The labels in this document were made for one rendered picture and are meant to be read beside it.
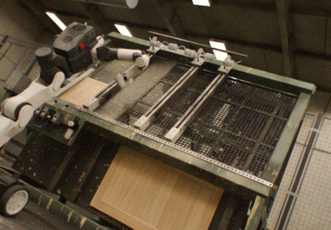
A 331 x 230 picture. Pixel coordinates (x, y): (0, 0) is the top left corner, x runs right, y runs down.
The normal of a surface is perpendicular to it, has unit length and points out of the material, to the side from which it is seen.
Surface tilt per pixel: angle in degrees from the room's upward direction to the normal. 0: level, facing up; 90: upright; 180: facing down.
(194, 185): 90
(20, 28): 90
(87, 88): 59
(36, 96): 90
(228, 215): 90
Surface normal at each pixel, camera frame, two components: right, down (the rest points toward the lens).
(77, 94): -0.01, -0.79
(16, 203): 0.86, 0.30
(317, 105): -0.36, -0.45
